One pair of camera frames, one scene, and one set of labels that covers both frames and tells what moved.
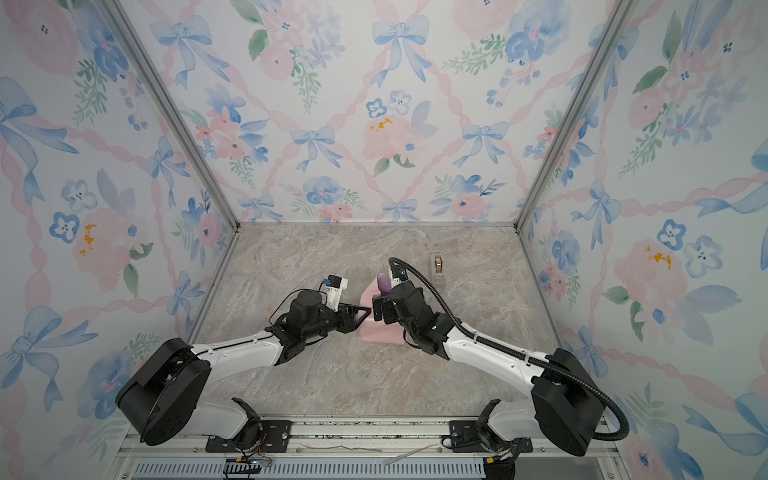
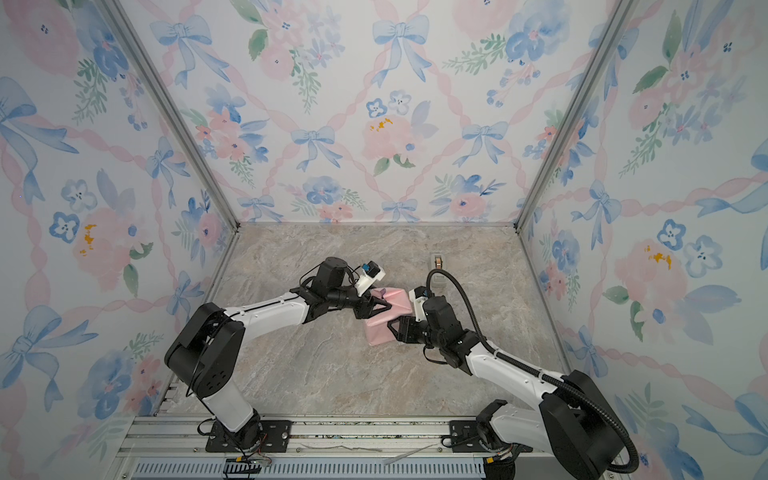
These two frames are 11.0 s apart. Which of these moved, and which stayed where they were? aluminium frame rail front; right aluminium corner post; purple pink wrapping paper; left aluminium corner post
Moved: purple pink wrapping paper
Stayed: right aluminium corner post; aluminium frame rail front; left aluminium corner post
